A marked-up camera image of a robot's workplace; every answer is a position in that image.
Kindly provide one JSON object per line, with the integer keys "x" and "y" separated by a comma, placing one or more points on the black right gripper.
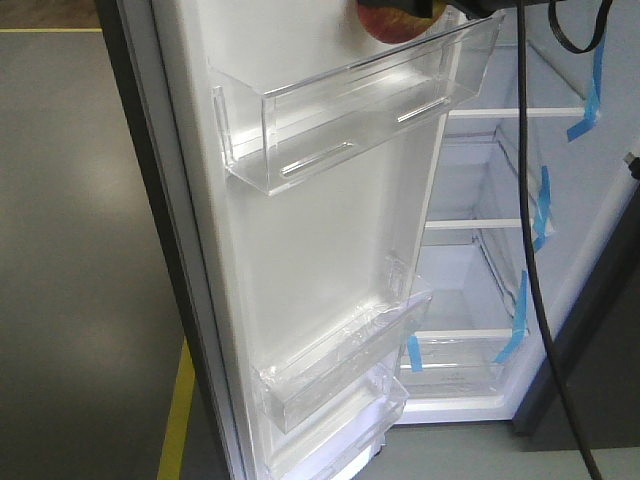
{"x": 425, "y": 8}

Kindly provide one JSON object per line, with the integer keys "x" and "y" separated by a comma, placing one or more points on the red yellow apple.
{"x": 393, "y": 26}

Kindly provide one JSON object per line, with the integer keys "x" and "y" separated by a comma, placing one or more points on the open fridge door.
{"x": 257, "y": 277}

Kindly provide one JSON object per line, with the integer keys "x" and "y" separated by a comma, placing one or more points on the dark grey fridge body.
{"x": 583, "y": 113}

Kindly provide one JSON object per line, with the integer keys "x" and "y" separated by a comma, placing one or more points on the clear upper door bin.
{"x": 276, "y": 139}

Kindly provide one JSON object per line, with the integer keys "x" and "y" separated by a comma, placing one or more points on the clear door bin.
{"x": 276, "y": 139}
{"x": 292, "y": 390}
{"x": 322, "y": 445}

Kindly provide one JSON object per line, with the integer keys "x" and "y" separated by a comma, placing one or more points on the clear middle door bin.
{"x": 292, "y": 390}

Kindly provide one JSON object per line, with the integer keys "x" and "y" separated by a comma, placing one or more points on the clear crisper drawer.
{"x": 466, "y": 363}

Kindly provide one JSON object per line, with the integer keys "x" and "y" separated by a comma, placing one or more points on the clear lower door bin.
{"x": 322, "y": 445}

